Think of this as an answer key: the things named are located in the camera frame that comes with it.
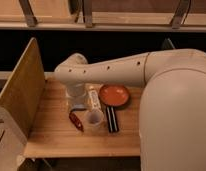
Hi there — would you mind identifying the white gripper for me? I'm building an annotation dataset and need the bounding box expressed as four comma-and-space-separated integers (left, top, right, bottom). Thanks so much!
66, 83, 87, 105

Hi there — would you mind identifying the blue grey eraser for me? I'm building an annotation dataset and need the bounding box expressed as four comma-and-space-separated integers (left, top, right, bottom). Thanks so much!
70, 104, 86, 111

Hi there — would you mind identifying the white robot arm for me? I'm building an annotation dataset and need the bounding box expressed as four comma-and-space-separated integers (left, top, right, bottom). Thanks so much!
54, 49, 206, 171

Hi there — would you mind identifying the orange round plate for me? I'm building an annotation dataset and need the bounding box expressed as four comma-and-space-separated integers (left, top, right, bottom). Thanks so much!
99, 85, 130, 107

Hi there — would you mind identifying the wooden shelf rail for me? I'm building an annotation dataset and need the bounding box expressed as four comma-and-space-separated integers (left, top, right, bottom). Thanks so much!
0, 0, 206, 33

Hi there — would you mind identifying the clear plastic cup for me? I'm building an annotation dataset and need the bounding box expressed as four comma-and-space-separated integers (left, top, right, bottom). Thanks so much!
86, 109, 104, 126

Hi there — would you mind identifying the white rectangular box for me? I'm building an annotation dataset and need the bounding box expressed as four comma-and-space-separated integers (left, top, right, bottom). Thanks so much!
88, 89, 101, 110

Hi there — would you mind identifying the wooden side panel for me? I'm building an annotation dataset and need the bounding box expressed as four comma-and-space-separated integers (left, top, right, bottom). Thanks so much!
0, 38, 45, 142

